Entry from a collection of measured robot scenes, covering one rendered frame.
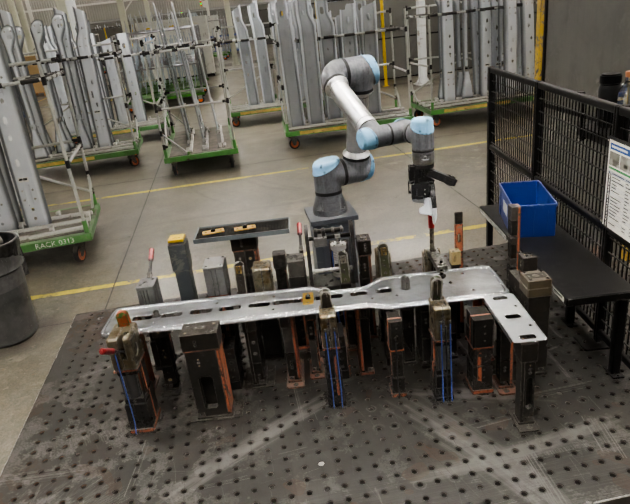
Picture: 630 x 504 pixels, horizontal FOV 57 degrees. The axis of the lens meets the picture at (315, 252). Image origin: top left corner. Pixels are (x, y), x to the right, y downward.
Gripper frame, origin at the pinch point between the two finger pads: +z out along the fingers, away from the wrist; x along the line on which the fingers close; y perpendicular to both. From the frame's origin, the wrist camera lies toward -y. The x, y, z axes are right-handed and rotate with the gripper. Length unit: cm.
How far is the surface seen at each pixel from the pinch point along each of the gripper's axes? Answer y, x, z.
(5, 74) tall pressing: 293, -338, -47
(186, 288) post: 95, -17, 25
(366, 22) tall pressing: -66, -716, -41
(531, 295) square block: -24.6, 30.9, 18.5
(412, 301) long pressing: 12.2, 24.2, 19.5
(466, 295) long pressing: -5.7, 24.3, 19.5
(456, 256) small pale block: -8.0, 3.2, 14.9
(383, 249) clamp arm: 17.6, -1.0, 10.7
